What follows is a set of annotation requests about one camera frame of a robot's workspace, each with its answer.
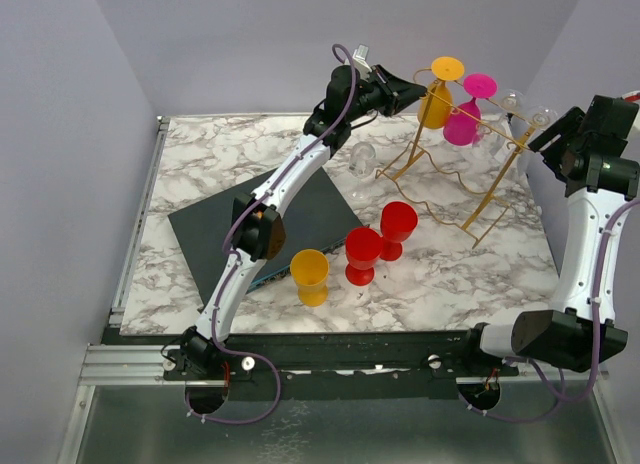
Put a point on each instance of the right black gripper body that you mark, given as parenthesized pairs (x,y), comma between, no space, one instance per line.
(557,154)

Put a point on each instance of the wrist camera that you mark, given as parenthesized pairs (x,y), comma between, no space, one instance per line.
(633,96)
(359,58)

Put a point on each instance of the aluminium extrusion rail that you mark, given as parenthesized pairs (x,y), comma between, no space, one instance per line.
(130,365)

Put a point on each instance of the yellow plastic wine glass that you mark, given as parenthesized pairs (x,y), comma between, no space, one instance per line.
(310,269)

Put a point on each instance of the magenta plastic wine glass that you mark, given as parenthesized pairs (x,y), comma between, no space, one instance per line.
(461,126)

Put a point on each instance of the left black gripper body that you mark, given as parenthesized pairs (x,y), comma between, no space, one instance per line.
(383,98)

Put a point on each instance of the dark blue network switch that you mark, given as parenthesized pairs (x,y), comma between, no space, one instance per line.
(318,218)

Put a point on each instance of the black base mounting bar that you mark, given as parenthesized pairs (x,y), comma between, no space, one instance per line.
(341,365)

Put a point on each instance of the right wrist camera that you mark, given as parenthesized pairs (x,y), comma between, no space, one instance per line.
(633,96)

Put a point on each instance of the gold wire glass rack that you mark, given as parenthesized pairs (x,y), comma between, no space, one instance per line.
(454,188)

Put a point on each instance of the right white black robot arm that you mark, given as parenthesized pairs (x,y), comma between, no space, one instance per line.
(584,151)

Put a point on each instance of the red plastic wine glass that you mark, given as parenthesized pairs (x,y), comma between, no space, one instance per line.
(363,247)

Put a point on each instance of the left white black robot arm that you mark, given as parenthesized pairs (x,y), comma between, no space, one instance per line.
(257,231)

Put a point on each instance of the clear wine glass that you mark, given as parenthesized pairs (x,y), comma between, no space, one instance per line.
(488,143)
(537,119)
(361,165)

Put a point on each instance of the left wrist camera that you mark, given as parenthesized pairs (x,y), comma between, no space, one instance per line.
(359,58)

